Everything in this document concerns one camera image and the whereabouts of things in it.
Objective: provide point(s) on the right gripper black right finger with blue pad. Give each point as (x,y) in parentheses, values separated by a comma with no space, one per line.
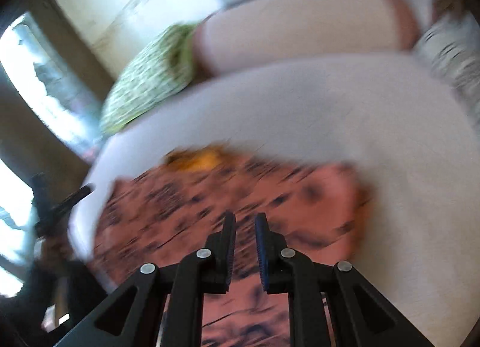
(329,305)

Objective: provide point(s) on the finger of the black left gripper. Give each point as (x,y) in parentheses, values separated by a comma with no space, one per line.
(73,199)

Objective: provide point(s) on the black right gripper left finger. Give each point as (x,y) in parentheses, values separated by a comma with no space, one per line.
(162,306)

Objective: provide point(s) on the dark sleeved left forearm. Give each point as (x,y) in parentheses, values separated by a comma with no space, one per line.
(23,314)

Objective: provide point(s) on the person's left hand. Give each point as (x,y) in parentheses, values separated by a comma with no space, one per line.
(55,252)

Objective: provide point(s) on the dark wooden glass door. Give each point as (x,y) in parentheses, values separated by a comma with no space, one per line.
(52,90)

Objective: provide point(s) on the green white patterned pillow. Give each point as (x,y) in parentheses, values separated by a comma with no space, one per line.
(164,67)

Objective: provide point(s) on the grey striped pillow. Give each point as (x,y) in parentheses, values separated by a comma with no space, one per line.
(450,49)

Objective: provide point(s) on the beige quilted bolster cushion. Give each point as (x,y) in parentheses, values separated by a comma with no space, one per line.
(259,32)

